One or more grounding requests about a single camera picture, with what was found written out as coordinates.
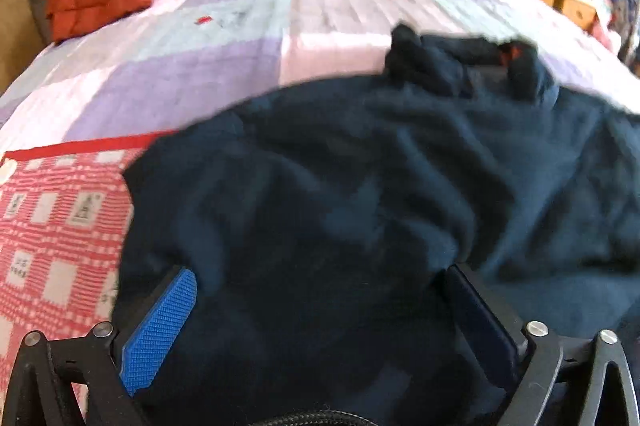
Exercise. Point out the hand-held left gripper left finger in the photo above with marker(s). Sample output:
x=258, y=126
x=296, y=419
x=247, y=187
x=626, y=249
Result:
x=160, y=331

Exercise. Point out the pile of blue patterned clothes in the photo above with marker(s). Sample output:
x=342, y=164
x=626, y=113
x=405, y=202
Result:
x=625, y=14

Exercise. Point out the navy padded jacket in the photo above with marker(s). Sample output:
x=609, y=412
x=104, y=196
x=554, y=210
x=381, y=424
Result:
x=375, y=186

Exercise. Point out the red checked mat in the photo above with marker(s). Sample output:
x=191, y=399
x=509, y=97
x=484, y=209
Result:
x=55, y=226

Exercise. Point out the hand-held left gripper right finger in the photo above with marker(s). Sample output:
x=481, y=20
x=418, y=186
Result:
x=480, y=321

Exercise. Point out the pink bag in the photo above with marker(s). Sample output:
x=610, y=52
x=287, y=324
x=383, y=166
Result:
x=606, y=34

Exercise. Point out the bed with patchwork sheet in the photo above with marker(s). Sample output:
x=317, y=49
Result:
x=250, y=31

